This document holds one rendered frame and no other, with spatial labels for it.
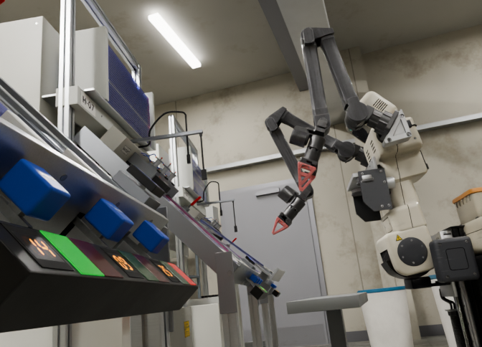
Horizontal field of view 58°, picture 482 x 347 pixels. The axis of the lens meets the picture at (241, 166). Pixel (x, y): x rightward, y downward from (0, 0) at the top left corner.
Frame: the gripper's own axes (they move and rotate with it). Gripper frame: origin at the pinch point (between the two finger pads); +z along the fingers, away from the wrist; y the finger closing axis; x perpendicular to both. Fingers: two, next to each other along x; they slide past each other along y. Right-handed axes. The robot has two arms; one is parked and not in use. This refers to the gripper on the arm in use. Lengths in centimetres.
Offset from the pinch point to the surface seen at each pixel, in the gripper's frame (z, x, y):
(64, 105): 19, -73, 73
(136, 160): 17, -57, 37
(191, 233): 22, -11, 70
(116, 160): 21, -47, 69
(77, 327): 65, -19, 69
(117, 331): 58, -9, 69
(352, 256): -74, 55, -378
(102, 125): 16, -70, 53
